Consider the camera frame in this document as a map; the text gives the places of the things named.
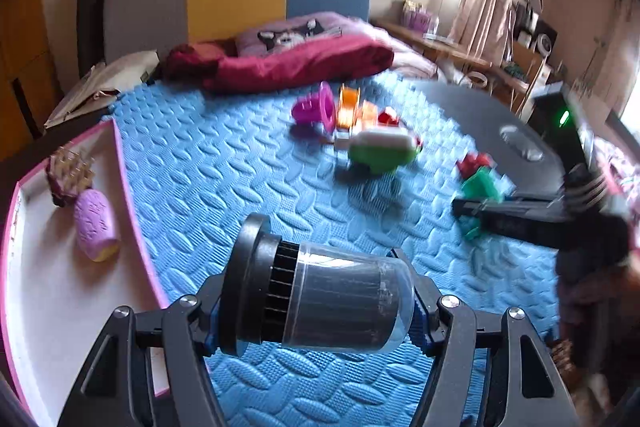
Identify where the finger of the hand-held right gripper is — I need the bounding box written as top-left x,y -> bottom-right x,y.
452,198 -> 565,214
477,212 -> 568,252

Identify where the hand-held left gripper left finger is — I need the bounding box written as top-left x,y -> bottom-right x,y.
57,274 -> 232,427

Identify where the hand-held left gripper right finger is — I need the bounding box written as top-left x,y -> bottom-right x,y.
390,248 -> 583,427

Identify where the green plastic spool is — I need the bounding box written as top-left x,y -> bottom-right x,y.
459,169 -> 506,243

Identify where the red plastic toy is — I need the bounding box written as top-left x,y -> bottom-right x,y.
456,153 -> 496,180

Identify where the black filter with clear cap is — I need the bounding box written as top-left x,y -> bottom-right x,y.
218,213 -> 416,356

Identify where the white and green toy bottle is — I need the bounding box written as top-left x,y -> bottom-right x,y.
334,127 -> 423,172

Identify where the white tray with pink rim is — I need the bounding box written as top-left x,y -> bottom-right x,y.
0,119 -> 171,427

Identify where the orange plastic spool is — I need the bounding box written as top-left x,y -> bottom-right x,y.
337,85 -> 363,130

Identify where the magenta plastic cup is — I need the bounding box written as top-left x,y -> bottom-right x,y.
291,82 -> 337,132

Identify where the brown spiky toy fruit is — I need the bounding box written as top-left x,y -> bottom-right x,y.
46,147 -> 96,208
550,339 -> 576,373

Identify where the purple oval toy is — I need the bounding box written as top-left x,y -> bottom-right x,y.
74,189 -> 121,263

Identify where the blue foam mat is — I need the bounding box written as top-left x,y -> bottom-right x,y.
107,69 -> 563,427

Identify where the cluttered shelf unit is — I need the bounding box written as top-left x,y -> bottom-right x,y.
510,0 -> 563,88

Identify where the wooden desk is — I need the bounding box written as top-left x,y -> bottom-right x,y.
372,19 -> 531,108

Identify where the small orange plastic piece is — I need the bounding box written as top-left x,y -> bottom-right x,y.
360,101 -> 379,130

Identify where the pink bedding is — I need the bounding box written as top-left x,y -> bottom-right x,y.
370,19 -> 441,80

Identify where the purple box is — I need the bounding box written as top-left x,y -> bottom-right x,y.
402,0 -> 436,32

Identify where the maroon blanket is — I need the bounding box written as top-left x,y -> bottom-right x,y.
162,34 -> 396,95

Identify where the beige cloth bag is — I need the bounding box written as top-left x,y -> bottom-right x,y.
44,51 -> 161,130

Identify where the purple cat print pillow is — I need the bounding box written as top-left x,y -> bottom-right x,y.
235,12 -> 381,58

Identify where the wooden wardrobe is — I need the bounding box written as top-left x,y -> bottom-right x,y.
0,0 -> 66,158

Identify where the black rolled mat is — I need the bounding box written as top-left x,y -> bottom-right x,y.
77,0 -> 112,80

